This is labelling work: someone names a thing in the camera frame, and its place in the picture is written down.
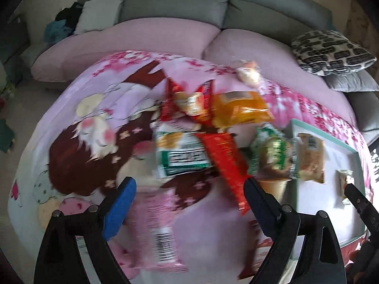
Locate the small white snack packet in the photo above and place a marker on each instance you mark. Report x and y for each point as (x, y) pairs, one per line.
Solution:
(342, 176)

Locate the black white patterned pillow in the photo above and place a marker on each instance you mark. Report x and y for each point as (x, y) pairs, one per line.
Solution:
(331, 51)

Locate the dark grey pillow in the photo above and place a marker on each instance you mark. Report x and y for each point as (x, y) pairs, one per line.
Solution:
(352, 81)

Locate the patterned curtain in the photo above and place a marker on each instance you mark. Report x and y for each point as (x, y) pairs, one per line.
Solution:
(364, 20)

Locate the green white snack packet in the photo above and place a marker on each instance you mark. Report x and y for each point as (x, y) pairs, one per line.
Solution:
(180, 153)

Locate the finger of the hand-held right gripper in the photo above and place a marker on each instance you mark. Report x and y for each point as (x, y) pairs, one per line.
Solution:
(359, 207)

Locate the pink printed blanket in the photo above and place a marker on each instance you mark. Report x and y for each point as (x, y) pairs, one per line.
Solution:
(88, 165)

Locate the dark green object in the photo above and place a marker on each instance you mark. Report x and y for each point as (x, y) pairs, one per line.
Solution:
(5, 136)

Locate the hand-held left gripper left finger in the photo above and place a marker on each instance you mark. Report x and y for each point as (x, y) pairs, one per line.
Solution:
(118, 210)

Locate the teal-edged white tray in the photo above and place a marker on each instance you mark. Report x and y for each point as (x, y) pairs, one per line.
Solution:
(334, 153)

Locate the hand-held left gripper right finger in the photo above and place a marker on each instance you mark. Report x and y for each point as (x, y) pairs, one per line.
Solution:
(260, 210)

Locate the orange snack packet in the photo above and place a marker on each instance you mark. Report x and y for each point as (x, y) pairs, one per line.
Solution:
(239, 109)

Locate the dark clothes pile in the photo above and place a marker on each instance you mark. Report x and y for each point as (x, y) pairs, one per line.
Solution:
(71, 14)

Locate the black white printed cloth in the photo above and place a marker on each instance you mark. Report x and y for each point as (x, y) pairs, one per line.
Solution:
(373, 162)

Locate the pink sofa seat cover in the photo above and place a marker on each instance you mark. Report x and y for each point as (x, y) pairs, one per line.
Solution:
(148, 35)

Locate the red gold patterned snack packet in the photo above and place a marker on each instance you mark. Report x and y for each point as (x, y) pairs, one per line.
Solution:
(225, 159)

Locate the grey sofa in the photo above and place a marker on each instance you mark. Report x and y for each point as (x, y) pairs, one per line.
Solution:
(177, 3)

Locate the dark teal cabinet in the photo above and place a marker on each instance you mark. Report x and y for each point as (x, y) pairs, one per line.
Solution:
(13, 44)

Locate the red biscuit snack packet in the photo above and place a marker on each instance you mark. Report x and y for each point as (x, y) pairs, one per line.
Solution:
(183, 100)

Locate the clear pale bread packet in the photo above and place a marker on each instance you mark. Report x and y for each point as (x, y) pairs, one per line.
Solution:
(248, 74)

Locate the tan bread packet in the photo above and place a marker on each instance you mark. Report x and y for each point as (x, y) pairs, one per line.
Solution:
(311, 159)

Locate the green round bun packet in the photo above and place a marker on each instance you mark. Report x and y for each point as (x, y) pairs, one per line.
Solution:
(275, 153)

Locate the light grey pillow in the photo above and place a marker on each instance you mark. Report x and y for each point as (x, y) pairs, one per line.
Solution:
(100, 13)

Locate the pink snack packet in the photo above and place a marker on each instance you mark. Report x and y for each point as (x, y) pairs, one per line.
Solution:
(157, 222)

